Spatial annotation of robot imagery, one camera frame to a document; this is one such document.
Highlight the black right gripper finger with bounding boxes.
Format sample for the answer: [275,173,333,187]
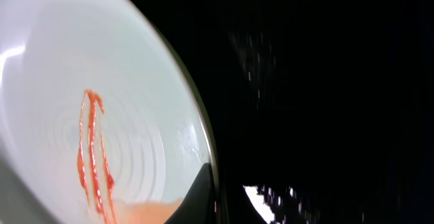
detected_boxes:
[165,163,216,224]

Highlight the light blue plate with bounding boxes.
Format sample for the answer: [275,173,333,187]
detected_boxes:
[1,0,222,223]

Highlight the round black tray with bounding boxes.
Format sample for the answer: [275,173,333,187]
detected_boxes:
[131,0,433,223]

